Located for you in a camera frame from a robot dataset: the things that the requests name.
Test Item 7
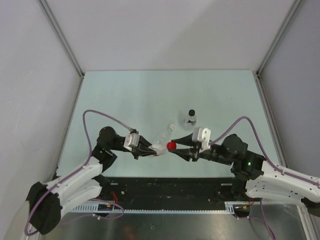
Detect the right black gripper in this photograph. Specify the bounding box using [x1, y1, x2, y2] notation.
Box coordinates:
[168, 132, 232, 165]

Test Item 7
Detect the red bottle cap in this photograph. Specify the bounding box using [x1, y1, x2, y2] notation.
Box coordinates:
[166, 141, 177, 151]

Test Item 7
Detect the clear red-label bottle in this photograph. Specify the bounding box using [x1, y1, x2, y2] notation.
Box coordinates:
[151, 142, 168, 156]

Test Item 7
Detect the large clear unlabeled bottle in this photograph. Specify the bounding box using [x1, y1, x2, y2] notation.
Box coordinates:
[153, 124, 175, 144]

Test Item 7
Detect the small clear blue-label bottle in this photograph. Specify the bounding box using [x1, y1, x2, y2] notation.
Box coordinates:
[180, 109, 197, 131]

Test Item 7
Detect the black bottle cap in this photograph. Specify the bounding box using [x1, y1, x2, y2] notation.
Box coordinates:
[188, 109, 195, 117]

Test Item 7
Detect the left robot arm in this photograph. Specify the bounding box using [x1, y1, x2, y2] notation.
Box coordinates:
[26, 126, 156, 235]

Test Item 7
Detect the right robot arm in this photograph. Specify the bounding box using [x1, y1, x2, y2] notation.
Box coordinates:
[166, 134, 320, 217]

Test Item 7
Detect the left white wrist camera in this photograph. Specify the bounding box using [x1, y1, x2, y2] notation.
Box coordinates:
[123, 130, 140, 152]

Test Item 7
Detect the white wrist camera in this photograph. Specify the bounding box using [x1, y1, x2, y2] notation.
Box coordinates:
[123, 130, 140, 152]
[191, 127, 211, 152]

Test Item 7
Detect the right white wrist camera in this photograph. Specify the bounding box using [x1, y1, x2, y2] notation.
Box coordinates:
[191, 127, 211, 152]

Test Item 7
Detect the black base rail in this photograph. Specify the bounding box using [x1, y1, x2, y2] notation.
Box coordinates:
[94, 175, 250, 211]

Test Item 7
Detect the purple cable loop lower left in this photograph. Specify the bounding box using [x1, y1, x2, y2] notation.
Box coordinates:
[57, 197, 125, 226]

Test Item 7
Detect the purple cable loop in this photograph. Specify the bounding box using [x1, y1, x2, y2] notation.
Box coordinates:
[239, 197, 277, 240]
[57, 197, 125, 226]

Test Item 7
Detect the grey slotted cable duct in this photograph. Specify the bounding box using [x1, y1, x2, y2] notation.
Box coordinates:
[72, 201, 241, 215]

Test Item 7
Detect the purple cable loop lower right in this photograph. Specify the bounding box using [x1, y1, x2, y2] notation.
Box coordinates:
[239, 197, 277, 240]

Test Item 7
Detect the left aluminium frame post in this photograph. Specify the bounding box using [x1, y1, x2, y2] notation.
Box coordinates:
[37, 0, 85, 78]

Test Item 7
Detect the aluminium frame post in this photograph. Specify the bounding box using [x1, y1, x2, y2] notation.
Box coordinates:
[254, 0, 307, 77]
[37, 0, 85, 78]

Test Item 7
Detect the right aluminium frame post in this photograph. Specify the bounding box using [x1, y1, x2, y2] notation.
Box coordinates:
[254, 0, 307, 77]

